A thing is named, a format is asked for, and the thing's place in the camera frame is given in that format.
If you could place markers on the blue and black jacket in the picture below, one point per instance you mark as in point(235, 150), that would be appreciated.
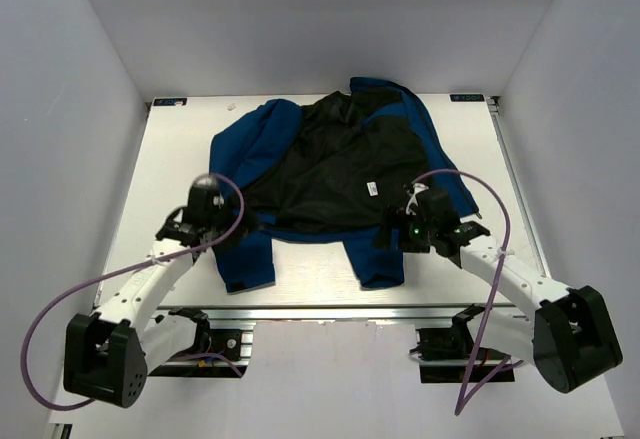
point(327, 172)

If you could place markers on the blue corner label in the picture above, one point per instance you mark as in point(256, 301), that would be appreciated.
point(467, 97)
point(169, 102)

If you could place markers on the right blue corner label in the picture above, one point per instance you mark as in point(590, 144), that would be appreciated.
point(467, 97)

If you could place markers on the aluminium front rail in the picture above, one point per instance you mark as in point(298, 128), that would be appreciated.
point(342, 313)

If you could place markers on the left blue corner label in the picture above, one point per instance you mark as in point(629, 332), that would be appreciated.
point(169, 102)

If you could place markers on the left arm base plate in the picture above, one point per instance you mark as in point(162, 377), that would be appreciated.
point(217, 351)

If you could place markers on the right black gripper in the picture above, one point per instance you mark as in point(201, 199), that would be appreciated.
point(390, 220)

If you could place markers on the white front panel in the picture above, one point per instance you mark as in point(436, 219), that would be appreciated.
point(345, 380)

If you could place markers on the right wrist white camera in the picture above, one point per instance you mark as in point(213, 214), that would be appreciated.
point(413, 190)

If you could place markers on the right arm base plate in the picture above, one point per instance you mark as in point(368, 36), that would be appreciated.
point(442, 356)

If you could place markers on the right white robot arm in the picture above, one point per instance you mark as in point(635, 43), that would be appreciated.
point(565, 333)

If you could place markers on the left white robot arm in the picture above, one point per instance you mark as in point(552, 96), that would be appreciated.
point(110, 353)

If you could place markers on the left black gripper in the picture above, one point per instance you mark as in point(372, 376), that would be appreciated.
point(224, 209)

